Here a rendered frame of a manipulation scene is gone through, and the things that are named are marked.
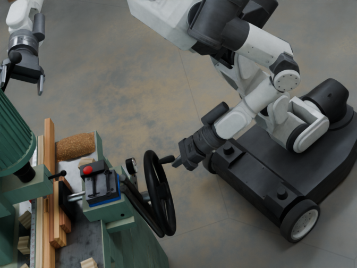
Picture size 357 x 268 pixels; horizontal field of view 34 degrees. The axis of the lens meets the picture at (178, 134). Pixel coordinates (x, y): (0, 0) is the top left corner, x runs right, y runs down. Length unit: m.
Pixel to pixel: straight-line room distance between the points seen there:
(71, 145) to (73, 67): 1.79
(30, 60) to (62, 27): 2.35
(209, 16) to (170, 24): 0.14
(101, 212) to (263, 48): 0.69
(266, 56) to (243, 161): 1.08
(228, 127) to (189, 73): 1.60
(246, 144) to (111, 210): 1.12
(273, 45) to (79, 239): 0.81
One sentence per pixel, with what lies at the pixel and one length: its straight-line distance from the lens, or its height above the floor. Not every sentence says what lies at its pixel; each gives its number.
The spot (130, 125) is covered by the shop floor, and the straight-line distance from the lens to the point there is 3.29.
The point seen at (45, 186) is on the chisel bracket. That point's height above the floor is 1.04.
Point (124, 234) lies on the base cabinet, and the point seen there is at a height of 0.67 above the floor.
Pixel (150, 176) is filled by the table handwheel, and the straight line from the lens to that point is 1.82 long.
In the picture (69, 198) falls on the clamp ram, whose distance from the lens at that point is 1.87.
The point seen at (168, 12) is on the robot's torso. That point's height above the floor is 1.32.
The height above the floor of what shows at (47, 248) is 0.94.
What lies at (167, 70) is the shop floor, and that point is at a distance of 3.48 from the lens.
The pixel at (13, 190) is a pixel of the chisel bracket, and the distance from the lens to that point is 1.84.
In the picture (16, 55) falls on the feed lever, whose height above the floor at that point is 1.41.
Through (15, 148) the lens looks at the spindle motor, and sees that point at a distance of 1.64.
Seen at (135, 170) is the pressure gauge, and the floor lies 0.67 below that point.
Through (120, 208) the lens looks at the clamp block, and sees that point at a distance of 1.82.
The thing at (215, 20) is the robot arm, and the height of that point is 1.34.
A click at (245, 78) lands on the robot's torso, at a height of 0.87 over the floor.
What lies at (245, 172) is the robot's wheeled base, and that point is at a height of 0.19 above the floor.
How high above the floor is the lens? 2.37
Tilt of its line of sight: 49 degrees down
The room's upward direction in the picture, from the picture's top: 23 degrees counter-clockwise
